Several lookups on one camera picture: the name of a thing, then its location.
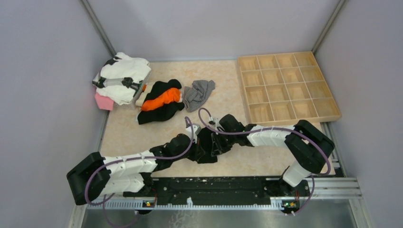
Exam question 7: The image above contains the wooden compartment tray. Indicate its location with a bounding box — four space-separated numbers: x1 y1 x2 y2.
237 51 341 126

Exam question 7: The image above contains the white black clothes pile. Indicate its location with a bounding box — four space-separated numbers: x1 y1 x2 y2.
92 52 151 105

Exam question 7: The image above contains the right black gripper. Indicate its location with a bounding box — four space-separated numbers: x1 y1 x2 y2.
212 129 237 156

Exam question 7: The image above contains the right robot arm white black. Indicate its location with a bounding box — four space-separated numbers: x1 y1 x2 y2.
211 114 335 196

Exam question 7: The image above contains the black boxer underwear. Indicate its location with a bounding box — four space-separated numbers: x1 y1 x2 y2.
187 128 218 164

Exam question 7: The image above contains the black metal base rail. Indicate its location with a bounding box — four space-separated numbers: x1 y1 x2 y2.
89 176 362 214

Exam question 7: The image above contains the grey striped underwear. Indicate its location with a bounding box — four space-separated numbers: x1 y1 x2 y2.
183 80 216 112

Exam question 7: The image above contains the pink cloth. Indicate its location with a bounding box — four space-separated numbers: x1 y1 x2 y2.
95 93 114 111

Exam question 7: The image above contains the white perforated basket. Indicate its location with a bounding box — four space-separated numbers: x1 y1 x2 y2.
116 73 151 110

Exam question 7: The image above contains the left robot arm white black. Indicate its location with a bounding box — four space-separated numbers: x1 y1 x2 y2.
67 123 202 205

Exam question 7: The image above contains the orange underwear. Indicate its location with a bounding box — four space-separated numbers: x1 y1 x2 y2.
141 88 183 111

